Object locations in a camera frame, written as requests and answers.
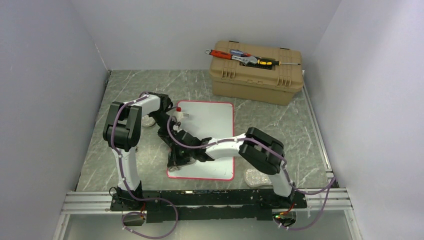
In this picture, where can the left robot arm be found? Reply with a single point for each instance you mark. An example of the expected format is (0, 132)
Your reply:
(122, 131)

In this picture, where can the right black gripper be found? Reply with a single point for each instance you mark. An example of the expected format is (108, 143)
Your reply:
(176, 160)

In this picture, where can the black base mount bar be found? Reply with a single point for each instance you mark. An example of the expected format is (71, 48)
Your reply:
(188, 205)

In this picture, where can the red framed whiteboard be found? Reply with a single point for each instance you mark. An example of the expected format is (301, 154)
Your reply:
(207, 119)

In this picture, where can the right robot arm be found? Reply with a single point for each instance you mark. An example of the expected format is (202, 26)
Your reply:
(264, 152)

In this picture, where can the aluminium rail frame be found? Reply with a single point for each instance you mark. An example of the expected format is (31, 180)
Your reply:
(98, 202)

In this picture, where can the yellow black screwdriver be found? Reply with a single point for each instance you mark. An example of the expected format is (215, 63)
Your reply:
(270, 62)

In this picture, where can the tan plastic toolbox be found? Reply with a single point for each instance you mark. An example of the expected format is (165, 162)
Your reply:
(275, 84)

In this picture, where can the red handled adjustable wrench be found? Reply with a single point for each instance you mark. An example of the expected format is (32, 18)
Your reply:
(227, 56)

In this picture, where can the blue red screwdriver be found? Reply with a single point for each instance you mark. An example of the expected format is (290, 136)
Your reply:
(239, 53)

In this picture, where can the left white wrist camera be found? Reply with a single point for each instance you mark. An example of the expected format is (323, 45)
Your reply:
(178, 115)

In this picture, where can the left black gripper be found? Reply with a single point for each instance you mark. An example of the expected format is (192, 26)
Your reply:
(166, 136)

